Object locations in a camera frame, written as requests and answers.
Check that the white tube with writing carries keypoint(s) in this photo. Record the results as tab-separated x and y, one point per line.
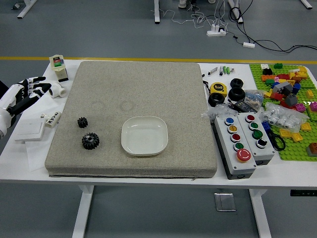
53	119

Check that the green toy brick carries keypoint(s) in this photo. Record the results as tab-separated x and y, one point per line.
278	66

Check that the pink toy brick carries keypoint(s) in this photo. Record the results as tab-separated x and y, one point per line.
300	108

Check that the yellow flat toy brick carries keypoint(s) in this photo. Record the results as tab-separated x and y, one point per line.
297	136
286	133
305	126

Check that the white paper sheet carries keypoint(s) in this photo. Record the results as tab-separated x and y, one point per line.
37	156

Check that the white adapter block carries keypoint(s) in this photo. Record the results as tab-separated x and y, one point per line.
248	44

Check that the magenta toy brick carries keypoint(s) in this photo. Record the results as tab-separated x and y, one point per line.
313	106

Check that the grey-brown cushion mat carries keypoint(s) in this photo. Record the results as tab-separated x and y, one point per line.
138	99

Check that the white background table leg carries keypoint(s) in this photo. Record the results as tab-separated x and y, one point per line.
307	4
26	10
236	12
156	12

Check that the black toy brick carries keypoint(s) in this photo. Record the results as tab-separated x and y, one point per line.
267	72

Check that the brown orange toy brick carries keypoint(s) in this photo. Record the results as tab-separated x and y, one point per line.
312	149

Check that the green brick baseplate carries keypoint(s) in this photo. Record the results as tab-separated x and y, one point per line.
294	148

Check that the small black gear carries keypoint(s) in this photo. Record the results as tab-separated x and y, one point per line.
82	122

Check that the bag of white parts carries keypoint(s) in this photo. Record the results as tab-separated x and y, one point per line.
282	119

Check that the bag of blue components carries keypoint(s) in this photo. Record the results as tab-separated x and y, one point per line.
253	97

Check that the bag of small hardware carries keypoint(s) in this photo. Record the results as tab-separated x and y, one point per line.
218	112

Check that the red toy brick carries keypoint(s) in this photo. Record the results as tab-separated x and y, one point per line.
276	96

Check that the yellow tape measure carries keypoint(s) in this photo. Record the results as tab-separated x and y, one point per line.
218	88

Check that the white power strip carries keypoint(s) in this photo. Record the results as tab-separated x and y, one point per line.
216	32

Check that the small yellow toy brick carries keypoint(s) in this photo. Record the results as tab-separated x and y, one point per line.
310	94

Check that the white toy brick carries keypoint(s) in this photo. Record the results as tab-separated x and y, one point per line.
264	66

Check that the dark grey toy brick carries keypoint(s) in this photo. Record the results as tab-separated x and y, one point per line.
291	100

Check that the grey five-button control box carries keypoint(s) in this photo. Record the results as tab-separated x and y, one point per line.
235	148

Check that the grey four-button control box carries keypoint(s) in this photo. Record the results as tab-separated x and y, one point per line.
256	138

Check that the white shoe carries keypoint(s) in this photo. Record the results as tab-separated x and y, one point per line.
183	3

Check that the silver floor socket plate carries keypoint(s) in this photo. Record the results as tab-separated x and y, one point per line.
225	202

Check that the black table control panel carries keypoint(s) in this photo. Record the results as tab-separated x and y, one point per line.
303	193

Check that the white pipe elbow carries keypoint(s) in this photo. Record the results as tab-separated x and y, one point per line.
58	91

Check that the large black nut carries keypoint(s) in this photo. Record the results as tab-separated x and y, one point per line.
237	83
236	94
216	99

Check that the cream switch box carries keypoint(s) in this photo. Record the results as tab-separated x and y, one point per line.
59	67

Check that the grey slope toy brick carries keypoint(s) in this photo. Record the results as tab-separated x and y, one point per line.
282	86

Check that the small blue toy brick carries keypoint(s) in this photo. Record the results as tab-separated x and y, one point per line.
266	126

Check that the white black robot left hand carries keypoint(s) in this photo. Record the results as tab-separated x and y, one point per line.
15	99

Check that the big black gear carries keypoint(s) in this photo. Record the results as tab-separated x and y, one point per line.
90	140

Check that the black scissors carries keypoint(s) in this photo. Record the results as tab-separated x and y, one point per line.
277	141

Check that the black power adapter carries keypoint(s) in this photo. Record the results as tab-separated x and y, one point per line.
245	105

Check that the white square dish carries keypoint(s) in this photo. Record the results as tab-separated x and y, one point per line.
144	136

